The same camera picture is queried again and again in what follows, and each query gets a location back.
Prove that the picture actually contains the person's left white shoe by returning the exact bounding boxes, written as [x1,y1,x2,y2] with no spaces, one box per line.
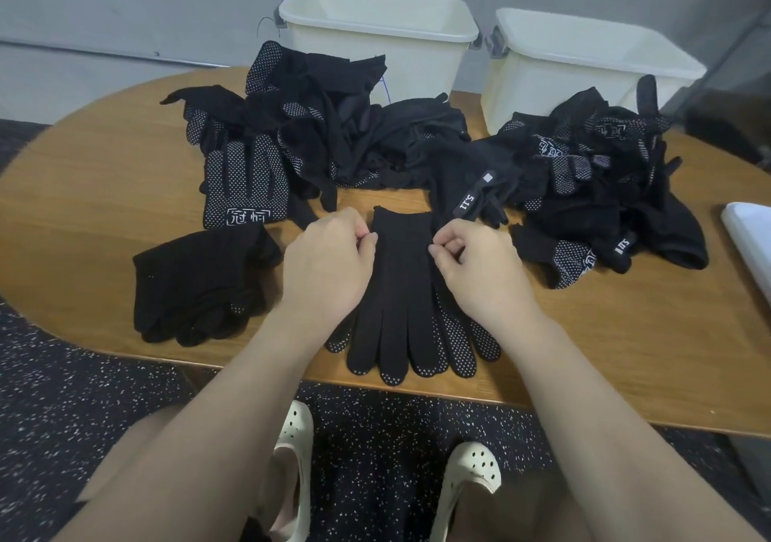
[267,399,315,542]

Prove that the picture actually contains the grey wall pipe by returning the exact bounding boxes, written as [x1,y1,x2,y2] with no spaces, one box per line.
[0,35,279,75]

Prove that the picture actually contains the person's left forearm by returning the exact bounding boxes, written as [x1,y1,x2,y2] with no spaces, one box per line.
[54,312,327,542]

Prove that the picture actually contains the person's right hand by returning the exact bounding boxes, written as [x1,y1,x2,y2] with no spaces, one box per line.
[427,218,544,338]

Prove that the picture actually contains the person's right forearm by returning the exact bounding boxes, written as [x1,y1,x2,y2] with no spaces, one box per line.
[494,304,766,542]

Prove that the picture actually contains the person's right white shoe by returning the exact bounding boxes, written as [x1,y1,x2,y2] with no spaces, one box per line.
[427,442,504,542]

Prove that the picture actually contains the black dotted glove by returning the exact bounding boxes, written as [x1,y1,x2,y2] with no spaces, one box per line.
[133,225,284,347]
[347,206,453,386]
[325,206,504,381]

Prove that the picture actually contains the person's left leg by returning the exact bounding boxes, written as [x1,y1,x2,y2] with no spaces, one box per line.
[78,405,296,542]

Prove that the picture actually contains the metal rack frame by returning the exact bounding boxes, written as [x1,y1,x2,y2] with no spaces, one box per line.
[675,30,771,169]

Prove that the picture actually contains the white plastic bin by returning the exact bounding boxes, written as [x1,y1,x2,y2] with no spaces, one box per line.
[275,0,482,106]
[479,6,708,136]

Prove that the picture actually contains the person's white shoe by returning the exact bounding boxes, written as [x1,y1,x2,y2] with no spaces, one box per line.
[267,399,315,542]
[427,442,504,542]

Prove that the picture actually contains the stack of black gloves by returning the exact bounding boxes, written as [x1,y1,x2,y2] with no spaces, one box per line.
[133,225,284,347]

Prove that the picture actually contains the pile of black gloves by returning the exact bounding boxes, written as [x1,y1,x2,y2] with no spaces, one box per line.
[133,225,284,347]
[160,40,710,290]

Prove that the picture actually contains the person's left hand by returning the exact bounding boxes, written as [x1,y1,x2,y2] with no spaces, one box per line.
[267,206,378,338]

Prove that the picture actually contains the white flat tray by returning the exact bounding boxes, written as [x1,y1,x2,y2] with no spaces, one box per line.
[720,202,771,308]

